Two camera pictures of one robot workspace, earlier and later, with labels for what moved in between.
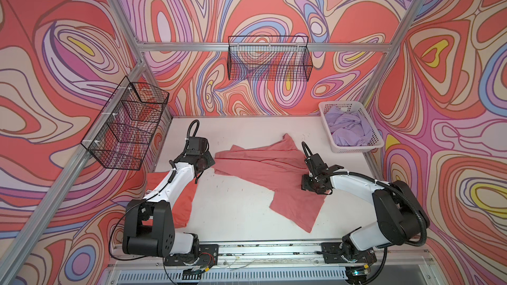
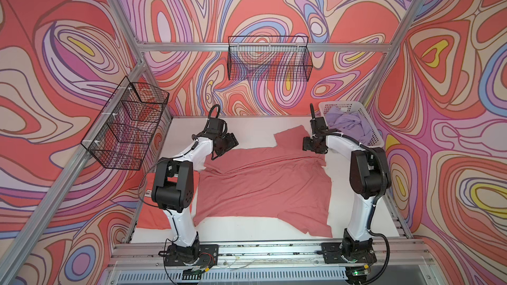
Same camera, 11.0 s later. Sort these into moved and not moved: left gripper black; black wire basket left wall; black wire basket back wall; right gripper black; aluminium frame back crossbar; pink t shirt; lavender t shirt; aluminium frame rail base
Moved: right gripper black; left gripper black; pink t shirt
Not moved: black wire basket left wall; aluminium frame back crossbar; aluminium frame rail base; black wire basket back wall; lavender t shirt
